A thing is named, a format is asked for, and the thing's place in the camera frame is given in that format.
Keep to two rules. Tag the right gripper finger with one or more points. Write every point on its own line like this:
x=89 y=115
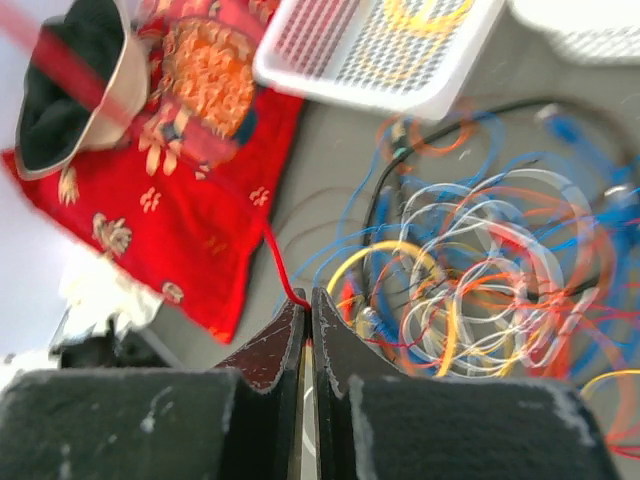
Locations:
x=342 y=362

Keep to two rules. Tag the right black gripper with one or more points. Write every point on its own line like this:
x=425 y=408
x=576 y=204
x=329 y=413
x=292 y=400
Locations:
x=241 y=424

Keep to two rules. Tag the red patterned cloth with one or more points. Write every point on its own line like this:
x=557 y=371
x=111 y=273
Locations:
x=180 y=203

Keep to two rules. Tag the white cloth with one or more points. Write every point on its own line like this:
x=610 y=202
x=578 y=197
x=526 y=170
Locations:
x=97 y=292

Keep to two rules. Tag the left white plastic basket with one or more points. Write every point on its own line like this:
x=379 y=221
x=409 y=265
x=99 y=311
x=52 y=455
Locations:
x=398 y=57

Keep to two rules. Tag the white plastic basket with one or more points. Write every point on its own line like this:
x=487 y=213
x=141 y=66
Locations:
x=398 y=57
x=589 y=32

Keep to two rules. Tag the black round hat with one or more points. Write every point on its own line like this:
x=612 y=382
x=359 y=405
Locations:
x=87 y=79

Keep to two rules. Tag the middle white plastic basket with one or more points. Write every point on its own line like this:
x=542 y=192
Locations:
x=589 y=32

